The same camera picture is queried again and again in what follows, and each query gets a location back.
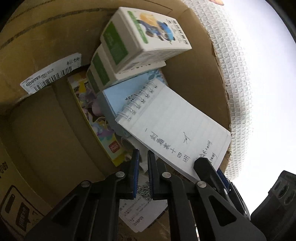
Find white green card box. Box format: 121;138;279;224
86;44;166;94
100;7;192;73

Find pink Hello Kitty mat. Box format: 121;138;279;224
184;1;251;180

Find white spiral notebook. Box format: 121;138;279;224
115;78;231;182

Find light blue book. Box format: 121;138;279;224
97;69;167;138

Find colourful cartoon sticker book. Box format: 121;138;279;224
68;71;126;166

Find white green card box top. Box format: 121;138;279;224
100;7;192;73

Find brown cardboard box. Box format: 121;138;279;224
1;1;231;240

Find white barcode label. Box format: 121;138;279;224
20;53;82;95

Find white green card box lower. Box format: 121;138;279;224
86;44;166;94

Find white shipping label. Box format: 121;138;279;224
119;180;168;232

